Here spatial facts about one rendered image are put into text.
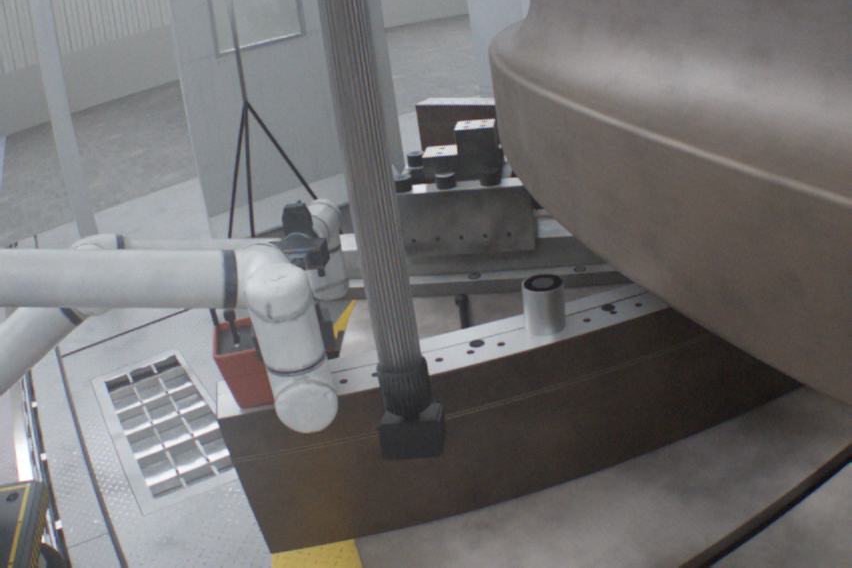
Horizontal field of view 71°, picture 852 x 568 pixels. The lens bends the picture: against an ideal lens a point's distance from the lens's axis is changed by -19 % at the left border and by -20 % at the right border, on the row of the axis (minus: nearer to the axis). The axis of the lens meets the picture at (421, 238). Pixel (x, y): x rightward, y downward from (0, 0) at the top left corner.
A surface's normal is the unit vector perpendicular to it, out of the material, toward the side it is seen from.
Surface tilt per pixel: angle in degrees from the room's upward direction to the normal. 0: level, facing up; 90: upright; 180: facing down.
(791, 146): 32
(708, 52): 77
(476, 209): 90
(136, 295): 100
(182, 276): 65
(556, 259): 90
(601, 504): 0
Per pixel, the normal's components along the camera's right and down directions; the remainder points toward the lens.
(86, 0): 0.54, 0.24
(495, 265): -0.15, 0.39
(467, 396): 0.23, 0.33
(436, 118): -0.52, 0.38
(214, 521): -0.14, -0.92
